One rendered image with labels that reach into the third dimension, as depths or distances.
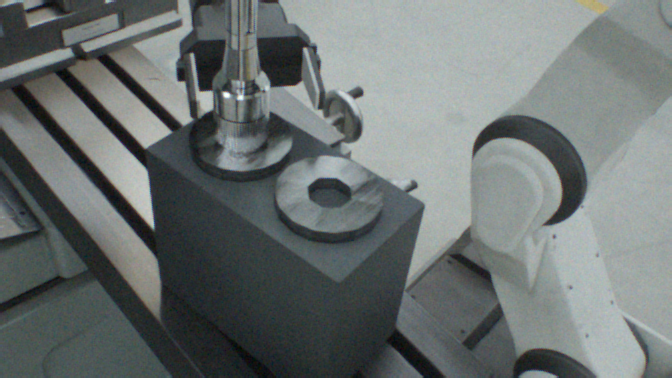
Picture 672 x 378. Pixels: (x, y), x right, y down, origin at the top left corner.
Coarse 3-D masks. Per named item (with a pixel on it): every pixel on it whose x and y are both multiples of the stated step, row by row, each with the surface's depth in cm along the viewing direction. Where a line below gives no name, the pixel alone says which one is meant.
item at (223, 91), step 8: (216, 80) 59; (224, 80) 59; (256, 80) 59; (264, 80) 59; (216, 88) 58; (224, 88) 58; (232, 88) 58; (240, 88) 58; (248, 88) 58; (256, 88) 58; (264, 88) 58; (216, 96) 58; (224, 96) 58; (232, 96) 57; (240, 96) 57; (248, 96) 58; (256, 96) 58; (264, 96) 59; (232, 104) 58; (240, 104) 58; (248, 104) 58; (256, 104) 58
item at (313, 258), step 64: (192, 128) 63; (192, 192) 61; (256, 192) 60; (320, 192) 61; (384, 192) 61; (192, 256) 67; (256, 256) 60; (320, 256) 56; (384, 256) 59; (256, 320) 66; (320, 320) 58; (384, 320) 69
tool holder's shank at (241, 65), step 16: (240, 0) 53; (256, 0) 54; (240, 16) 54; (256, 16) 54; (240, 32) 54; (256, 32) 56; (224, 48) 57; (240, 48) 55; (256, 48) 56; (224, 64) 57; (240, 64) 56; (256, 64) 57; (240, 80) 57
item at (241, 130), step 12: (216, 108) 59; (228, 108) 58; (240, 108) 58; (252, 108) 58; (264, 108) 59; (216, 120) 60; (228, 120) 59; (240, 120) 59; (252, 120) 59; (264, 120) 60; (216, 132) 61; (228, 132) 60; (240, 132) 60; (252, 132) 60; (264, 132) 61; (228, 144) 61; (240, 144) 61; (252, 144) 61; (264, 144) 62
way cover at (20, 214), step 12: (0, 180) 94; (0, 192) 93; (12, 192) 93; (0, 204) 91; (12, 204) 91; (24, 204) 92; (0, 216) 89; (24, 216) 90; (0, 228) 87; (12, 228) 88; (24, 228) 89; (36, 228) 89
